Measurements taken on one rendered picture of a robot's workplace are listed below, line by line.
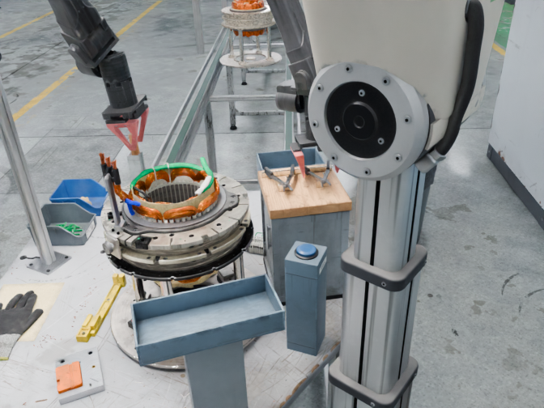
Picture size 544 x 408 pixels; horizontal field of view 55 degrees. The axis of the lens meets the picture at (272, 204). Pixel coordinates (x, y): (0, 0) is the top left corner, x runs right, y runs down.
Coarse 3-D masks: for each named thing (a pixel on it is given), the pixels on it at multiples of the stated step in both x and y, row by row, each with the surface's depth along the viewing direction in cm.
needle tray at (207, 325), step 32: (224, 288) 94; (256, 288) 97; (160, 320) 92; (192, 320) 92; (224, 320) 92; (256, 320) 86; (160, 352) 83; (192, 352) 85; (224, 352) 90; (192, 384) 91; (224, 384) 93
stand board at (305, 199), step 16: (336, 176) 128; (272, 192) 123; (288, 192) 122; (304, 192) 122; (320, 192) 122; (336, 192) 122; (272, 208) 116; (288, 208) 116; (304, 208) 116; (320, 208) 117; (336, 208) 118
